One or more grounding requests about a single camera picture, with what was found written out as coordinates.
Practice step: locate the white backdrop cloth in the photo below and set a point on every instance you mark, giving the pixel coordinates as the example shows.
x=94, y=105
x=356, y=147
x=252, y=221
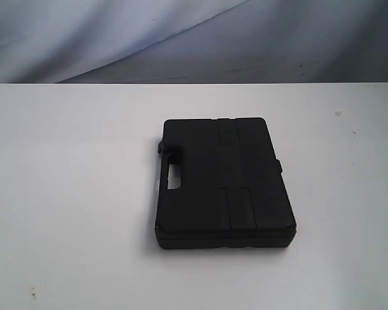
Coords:
x=193, y=41

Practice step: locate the black plastic tool case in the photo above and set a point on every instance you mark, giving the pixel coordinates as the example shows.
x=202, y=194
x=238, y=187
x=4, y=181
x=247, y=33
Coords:
x=221, y=185

